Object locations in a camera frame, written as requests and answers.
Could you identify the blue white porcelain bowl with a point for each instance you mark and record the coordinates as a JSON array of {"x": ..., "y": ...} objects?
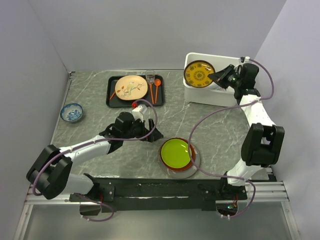
[{"x": 71, "y": 113}]

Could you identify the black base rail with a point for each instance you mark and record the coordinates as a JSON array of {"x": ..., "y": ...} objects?
[{"x": 137, "y": 194}]

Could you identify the clear glass plate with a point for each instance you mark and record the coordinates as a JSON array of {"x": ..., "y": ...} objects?
[{"x": 185, "y": 174}]

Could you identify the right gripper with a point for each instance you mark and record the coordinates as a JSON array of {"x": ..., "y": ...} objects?
[{"x": 220, "y": 76}]

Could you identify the clear drinking glass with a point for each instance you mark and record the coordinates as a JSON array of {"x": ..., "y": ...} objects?
[{"x": 150, "y": 76}]

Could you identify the yellow patterned plate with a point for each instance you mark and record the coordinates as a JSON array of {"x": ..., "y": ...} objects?
[{"x": 196, "y": 73}]

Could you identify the white plastic bin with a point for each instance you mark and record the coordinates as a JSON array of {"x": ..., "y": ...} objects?
[{"x": 213, "y": 94}]

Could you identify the lime green plate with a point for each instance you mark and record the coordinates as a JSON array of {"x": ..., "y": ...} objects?
[{"x": 176, "y": 153}]

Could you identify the orange plastic spoon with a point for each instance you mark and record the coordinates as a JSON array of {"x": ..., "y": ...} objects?
[{"x": 157, "y": 83}]

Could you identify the red-black lacquer plate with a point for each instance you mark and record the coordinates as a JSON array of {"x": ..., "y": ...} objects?
[{"x": 191, "y": 162}]

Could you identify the beige bird-pattern plate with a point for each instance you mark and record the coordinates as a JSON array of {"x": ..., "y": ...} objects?
[{"x": 131, "y": 87}]

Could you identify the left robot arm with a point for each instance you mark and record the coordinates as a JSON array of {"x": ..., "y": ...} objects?
[{"x": 50, "y": 175}]

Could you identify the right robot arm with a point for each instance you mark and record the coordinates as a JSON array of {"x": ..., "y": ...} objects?
[{"x": 263, "y": 142}]

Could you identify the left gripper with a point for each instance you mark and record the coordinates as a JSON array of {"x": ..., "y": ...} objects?
[{"x": 155, "y": 135}]

